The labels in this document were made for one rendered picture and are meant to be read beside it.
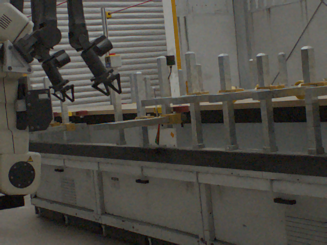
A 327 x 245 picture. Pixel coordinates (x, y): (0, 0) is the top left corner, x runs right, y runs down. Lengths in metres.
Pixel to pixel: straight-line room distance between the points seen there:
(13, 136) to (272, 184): 1.07
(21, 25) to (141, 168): 1.31
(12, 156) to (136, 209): 1.77
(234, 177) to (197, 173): 0.28
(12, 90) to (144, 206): 1.74
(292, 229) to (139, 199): 1.37
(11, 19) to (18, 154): 0.52
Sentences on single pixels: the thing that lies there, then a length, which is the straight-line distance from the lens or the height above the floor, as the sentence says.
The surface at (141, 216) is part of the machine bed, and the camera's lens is 4.08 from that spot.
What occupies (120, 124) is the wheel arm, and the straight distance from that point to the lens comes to 3.03.
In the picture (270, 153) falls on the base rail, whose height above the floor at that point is 0.70.
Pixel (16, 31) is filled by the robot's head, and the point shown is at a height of 1.27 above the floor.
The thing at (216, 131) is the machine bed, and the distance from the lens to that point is 3.24.
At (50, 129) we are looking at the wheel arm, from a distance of 4.23.
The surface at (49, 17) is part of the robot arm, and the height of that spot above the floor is 1.30.
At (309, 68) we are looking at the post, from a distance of 2.44.
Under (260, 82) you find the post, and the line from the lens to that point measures 2.63.
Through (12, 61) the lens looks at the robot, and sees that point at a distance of 2.36.
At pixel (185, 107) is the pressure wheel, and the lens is 3.20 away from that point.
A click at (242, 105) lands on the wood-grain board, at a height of 0.89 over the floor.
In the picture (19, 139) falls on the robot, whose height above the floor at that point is 0.86.
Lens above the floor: 1.00
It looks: 3 degrees down
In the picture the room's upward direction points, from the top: 6 degrees counter-clockwise
